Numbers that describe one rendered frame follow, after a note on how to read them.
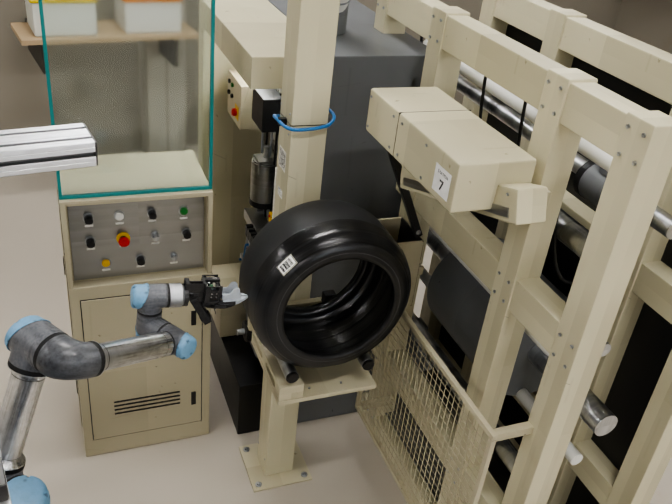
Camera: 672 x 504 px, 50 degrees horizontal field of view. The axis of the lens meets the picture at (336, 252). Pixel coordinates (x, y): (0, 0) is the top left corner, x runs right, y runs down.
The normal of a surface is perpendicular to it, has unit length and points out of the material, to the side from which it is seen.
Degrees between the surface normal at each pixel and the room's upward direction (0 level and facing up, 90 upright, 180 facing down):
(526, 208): 72
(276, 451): 90
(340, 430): 0
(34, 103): 90
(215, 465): 0
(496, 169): 90
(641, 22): 90
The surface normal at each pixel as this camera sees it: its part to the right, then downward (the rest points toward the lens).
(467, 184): 0.35, 0.52
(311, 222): -0.17, -0.79
